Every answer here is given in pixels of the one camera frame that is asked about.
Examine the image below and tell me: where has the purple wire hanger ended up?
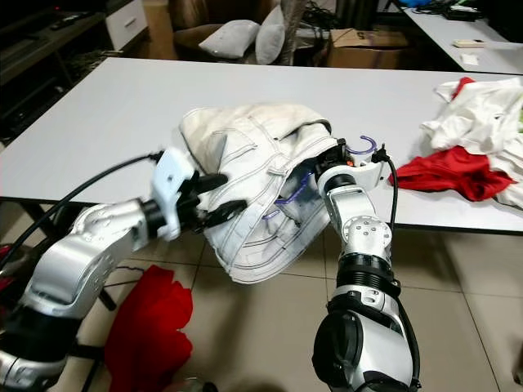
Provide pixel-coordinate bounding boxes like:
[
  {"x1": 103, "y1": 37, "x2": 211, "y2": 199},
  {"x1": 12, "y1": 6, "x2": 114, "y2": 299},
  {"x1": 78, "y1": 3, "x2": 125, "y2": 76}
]
[{"x1": 261, "y1": 133, "x2": 378, "y2": 223}]

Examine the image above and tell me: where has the cream denim jacket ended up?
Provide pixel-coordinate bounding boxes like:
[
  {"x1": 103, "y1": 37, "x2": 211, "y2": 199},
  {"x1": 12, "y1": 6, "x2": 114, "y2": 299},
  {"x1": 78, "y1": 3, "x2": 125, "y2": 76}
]
[{"x1": 180, "y1": 104, "x2": 344, "y2": 284}]

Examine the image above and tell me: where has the flat cardboard box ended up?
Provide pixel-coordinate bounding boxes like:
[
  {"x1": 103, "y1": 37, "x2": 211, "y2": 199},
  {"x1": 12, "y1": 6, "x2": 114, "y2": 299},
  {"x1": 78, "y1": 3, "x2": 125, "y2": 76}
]
[{"x1": 327, "y1": 27, "x2": 409, "y2": 69}]

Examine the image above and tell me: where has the red garment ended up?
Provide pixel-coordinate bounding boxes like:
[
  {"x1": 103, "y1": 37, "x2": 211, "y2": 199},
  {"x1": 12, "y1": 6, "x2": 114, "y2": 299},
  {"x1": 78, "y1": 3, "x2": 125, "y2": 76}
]
[{"x1": 391, "y1": 76, "x2": 499, "y2": 203}]

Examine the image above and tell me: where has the red cloth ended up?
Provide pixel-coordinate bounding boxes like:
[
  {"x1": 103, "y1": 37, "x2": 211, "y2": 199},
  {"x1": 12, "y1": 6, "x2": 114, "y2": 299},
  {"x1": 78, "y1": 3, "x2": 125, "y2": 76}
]
[{"x1": 105, "y1": 264, "x2": 193, "y2": 392}]

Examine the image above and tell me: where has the narrow grey pillow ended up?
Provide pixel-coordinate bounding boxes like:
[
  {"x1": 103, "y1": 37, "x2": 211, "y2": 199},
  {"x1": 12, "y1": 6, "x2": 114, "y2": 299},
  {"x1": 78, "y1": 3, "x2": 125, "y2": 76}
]
[{"x1": 253, "y1": 7, "x2": 287, "y2": 66}]

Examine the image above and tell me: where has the grey patterned cloth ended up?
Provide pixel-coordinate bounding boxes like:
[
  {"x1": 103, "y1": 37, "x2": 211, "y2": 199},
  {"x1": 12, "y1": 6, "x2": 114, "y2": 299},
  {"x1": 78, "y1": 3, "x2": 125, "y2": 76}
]
[{"x1": 276, "y1": 0, "x2": 310, "y2": 38}]

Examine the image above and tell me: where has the white garment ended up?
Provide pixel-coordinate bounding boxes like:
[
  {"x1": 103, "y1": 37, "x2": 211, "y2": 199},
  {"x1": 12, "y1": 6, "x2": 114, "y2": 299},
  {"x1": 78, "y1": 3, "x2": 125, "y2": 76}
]
[{"x1": 421, "y1": 76, "x2": 523, "y2": 209}]

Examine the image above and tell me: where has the blue item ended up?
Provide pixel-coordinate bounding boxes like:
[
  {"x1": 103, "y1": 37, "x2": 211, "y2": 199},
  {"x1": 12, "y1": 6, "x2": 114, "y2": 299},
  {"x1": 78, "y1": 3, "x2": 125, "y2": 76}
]
[{"x1": 402, "y1": 0, "x2": 446, "y2": 11}]

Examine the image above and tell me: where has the white drawer cabinet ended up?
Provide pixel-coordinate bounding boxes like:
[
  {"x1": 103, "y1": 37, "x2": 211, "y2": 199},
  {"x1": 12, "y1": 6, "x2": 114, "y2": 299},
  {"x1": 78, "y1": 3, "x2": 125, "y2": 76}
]
[{"x1": 105, "y1": 0, "x2": 150, "y2": 51}]

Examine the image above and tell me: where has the black device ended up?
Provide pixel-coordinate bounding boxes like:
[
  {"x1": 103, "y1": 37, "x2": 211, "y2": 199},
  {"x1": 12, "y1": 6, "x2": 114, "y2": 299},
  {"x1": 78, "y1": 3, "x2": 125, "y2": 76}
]
[{"x1": 445, "y1": 4, "x2": 485, "y2": 21}]

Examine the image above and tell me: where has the magenta vacuum cleaner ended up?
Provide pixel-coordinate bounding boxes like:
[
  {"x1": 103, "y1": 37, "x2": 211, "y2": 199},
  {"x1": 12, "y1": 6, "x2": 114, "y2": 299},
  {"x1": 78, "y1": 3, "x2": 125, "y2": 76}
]
[{"x1": 0, "y1": 260, "x2": 24, "y2": 296}]

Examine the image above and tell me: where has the black television stand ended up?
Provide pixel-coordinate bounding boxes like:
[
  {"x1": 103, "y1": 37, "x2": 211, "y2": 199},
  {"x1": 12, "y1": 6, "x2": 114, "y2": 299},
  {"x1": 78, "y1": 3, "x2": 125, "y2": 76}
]
[{"x1": 0, "y1": 0, "x2": 111, "y2": 140}]

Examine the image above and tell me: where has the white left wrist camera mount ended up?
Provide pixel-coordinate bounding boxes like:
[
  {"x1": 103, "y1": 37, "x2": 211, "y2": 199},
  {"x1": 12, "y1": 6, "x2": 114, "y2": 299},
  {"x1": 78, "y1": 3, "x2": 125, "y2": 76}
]
[{"x1": 151, "y1": 147, "x2": 197, "y2": 215}]

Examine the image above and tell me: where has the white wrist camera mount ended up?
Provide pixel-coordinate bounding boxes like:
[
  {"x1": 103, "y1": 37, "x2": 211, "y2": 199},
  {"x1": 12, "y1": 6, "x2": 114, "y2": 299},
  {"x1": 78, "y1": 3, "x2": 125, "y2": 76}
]
[
  {"x1": 151, "y1": 147, "x2": 197, "y2": 215},
  {"x1": 347, "y1": 155, "x2": 389, "y2": 189}
]

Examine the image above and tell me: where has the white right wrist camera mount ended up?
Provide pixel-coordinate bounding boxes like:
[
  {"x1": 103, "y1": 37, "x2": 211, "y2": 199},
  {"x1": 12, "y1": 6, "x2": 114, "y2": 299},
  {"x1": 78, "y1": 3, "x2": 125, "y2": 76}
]
[{"x1": 347, "y1": 155, "x2": 389, "y2": 189}]

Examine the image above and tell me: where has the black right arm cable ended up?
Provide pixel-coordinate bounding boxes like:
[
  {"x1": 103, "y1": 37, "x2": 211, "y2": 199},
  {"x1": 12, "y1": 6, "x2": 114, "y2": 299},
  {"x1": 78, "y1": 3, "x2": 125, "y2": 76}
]
[{"x1": 372, "y1": 143, "x2": 400, "y2": 229}]

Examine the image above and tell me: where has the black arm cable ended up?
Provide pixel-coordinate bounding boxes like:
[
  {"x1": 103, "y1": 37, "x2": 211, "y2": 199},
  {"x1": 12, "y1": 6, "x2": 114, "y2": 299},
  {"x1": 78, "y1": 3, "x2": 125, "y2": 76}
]
[
  {"x1": 0, "y1": 149, "x2": 166, "y2": 270},
  {"x1": 372, "y1": 143, "x2": 400, "y2": 229}
]

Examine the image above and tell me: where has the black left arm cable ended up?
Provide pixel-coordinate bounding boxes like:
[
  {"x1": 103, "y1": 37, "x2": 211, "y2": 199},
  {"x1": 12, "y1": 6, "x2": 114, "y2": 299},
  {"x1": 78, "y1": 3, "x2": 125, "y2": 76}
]
[{"x1": 0, "y1": 149, "x2": 166, "y2": 270}]

